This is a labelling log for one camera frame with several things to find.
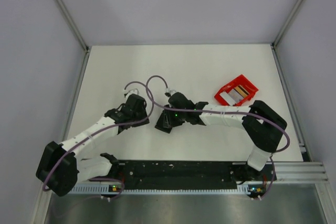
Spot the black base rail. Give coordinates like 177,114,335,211
91,160,276,189

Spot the white credit card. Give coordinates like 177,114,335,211
219,92,236,106

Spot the black leather card holder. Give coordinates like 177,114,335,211
154,111,175,134

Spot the right aluminium frame post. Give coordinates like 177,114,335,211
271,0,322,49

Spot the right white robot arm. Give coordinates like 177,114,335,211
155,92,287,180

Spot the grey slotted cable duct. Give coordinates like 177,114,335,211
69,183,263,196

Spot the aluminium frame post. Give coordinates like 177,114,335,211
39,0,91,51
271,0,322,49

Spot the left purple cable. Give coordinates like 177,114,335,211
41,80,155,192

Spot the left aluminium frame post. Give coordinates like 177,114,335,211
39,0,91,51

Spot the gold striped credit card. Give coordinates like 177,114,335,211
234,85,249,98

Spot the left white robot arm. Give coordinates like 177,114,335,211
36,93,149,197

